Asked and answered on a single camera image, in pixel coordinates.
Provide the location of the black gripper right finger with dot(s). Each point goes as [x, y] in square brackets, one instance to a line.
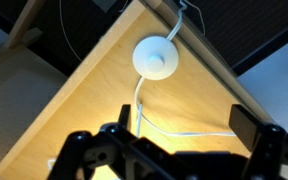
[256, 135]

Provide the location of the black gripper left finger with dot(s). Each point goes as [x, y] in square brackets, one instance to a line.
[123, 122]

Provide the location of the white round foot switch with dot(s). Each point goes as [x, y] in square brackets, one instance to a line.
[155, 58]

